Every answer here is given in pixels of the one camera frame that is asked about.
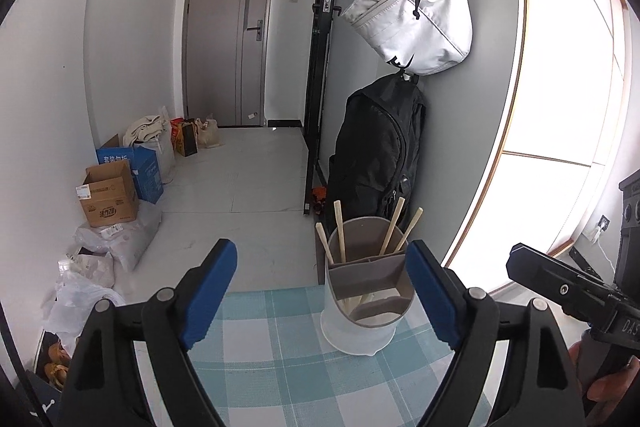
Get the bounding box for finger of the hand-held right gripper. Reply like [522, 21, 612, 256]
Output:
[506, 243, 622, 323]

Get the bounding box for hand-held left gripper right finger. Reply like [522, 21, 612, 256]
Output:
[405, 239, 588, 427]

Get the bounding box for brown cardboard box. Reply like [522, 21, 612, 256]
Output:
[76, 160, 139, 228]

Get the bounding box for person's right hand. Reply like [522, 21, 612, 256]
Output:
[569, 339, 640, 427]

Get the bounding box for crumpled white plastic bag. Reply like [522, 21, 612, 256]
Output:
[42, 252, 126, 348]

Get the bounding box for clear plastic bags heap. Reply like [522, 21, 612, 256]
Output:
[75, 202, 163, 273]

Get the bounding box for dark paper bag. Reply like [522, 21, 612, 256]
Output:
[176, 119, 199, 158]

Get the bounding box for beige plastic bag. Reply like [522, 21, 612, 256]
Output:
[194, 113, 220, 149]

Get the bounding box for white wall socket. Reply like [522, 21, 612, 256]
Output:
[585, 216, 612, 242]

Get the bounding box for tall blue box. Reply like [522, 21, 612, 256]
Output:
[132, 146, 165, 202]

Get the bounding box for brown shoes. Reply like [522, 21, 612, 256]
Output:
[44, 339, 74, 391]

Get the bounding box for long beige chopstick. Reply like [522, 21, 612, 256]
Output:
[378, 197, 405, 257]
[316, 223, 335, 266]
[395, 208, 424, 253]
[334, 201, 347, 264]

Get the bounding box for white grey utensil holder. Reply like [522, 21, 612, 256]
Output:
[320, 217, 413, 356]

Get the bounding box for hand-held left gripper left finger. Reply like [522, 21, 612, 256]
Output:
[59, 238, 238, 427]

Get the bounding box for teal checkered tablecloth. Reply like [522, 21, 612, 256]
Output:
[132, 285, 493, 427]

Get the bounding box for black backpack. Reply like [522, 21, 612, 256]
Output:
[326, 74, 427, 233]

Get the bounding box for grey door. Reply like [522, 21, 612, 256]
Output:
[182, 0, 279, 128]

